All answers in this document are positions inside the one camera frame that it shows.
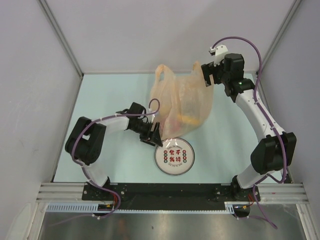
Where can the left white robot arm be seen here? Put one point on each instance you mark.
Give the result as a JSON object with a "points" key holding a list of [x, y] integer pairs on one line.
{"points": [[85, 142]]}

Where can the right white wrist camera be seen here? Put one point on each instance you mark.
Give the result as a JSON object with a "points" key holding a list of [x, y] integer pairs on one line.
{"points": [[219, 53]]}

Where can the aluminium corner post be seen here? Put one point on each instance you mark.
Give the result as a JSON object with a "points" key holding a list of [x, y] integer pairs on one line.
{"points": [[294, 7], [60, 36]]}

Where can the yellow fake banana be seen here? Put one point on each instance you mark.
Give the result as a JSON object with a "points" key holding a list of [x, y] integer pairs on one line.
{"points": [[186, 119]]}

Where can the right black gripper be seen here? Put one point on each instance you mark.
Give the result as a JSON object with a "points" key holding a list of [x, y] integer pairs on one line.
{"points": [[208, 69]]}

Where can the translucent orange plastic bag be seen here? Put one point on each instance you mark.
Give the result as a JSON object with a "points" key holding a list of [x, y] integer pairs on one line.
{"points": [[180, 94]]}

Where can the right aluminium corner post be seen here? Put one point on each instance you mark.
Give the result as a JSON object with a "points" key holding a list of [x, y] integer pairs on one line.
{"points": [[294, 7]]}

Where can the white printed round plate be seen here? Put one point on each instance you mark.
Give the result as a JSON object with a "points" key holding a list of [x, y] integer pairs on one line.
{"points": [[175, 157]]}

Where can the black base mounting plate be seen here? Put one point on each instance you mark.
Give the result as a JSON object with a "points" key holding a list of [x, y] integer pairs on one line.
{"points": [[170, 196]]}

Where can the white slotted cable duct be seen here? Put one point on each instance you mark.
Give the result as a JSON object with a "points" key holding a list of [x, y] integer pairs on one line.
{"points": [[96, 208]]}

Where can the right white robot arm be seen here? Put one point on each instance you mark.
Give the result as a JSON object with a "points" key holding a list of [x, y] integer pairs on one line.
{"points": [[275, 148]]}

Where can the left aluminium corner post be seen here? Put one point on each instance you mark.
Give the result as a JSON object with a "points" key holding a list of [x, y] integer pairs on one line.
{"points": [[60, 36]]}

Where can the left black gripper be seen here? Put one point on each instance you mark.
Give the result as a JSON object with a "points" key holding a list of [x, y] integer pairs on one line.
{"points": [[155, 139]]}

